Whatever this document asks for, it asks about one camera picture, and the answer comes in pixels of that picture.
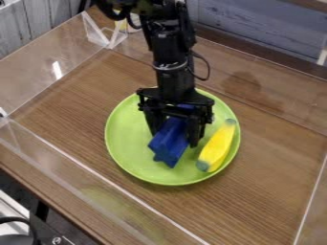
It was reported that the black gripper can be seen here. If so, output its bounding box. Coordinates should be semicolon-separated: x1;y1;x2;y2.
136;68;214;147

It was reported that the blue plastic block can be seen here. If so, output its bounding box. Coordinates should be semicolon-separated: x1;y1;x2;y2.
146;103;196;169

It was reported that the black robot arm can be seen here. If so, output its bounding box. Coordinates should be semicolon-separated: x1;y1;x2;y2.
94;0;214;146

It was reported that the green round plate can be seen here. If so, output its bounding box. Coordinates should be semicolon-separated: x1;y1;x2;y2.
103;90;241;186

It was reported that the yellow toy banana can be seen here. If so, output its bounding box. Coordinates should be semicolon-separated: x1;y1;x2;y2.
194;119;236;172

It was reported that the clear acrylic enclosure wall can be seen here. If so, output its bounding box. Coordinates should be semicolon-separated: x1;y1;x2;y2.
0;11;327;245

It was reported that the black cable on floor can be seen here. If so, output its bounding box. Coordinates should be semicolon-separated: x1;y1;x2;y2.
0;215;43;245

